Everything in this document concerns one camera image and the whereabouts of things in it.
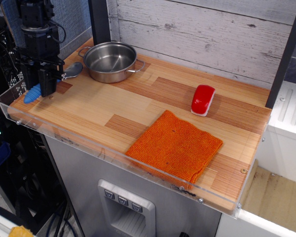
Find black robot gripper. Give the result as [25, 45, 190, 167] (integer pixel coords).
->
[16, 24, 64, 97]

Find blue handled metal spoon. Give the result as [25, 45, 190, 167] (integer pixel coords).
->
[23, 62, 83, 104]

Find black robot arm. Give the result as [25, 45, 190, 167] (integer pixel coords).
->
[15, 0, 65, 97]

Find stainless steel pot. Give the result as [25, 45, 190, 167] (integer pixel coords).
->
[78, 41, 145, 83]

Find blue fabric panel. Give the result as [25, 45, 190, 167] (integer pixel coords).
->
[0, 0, 92, 59]

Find clear acrylic table guard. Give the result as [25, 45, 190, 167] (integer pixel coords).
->
[0, 78, 271, 216]

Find silver toy fridge cabinet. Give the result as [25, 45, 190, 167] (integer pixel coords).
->
[46, 138, 221, 237]

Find orange knitted cloth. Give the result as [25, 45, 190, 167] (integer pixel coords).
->
[125, 111, 223, 190]

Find grey water dispenser panel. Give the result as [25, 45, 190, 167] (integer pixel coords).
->
[98, 179, 156, 237]

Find red and white toy sushi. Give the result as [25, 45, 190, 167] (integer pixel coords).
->
[191, 84, 216, 116]

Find white toy sink counter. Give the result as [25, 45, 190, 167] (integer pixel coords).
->
[217, 81, 296, 237]

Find black vertical post left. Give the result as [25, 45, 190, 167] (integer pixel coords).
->
[88, 0, 111, 45]

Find black vertical post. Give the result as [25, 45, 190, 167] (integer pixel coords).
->
[88, 0, 111, 45]
[265, 17, 296, 109]

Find black vertical post right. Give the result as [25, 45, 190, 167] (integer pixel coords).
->
[265, 17, 296, 109]

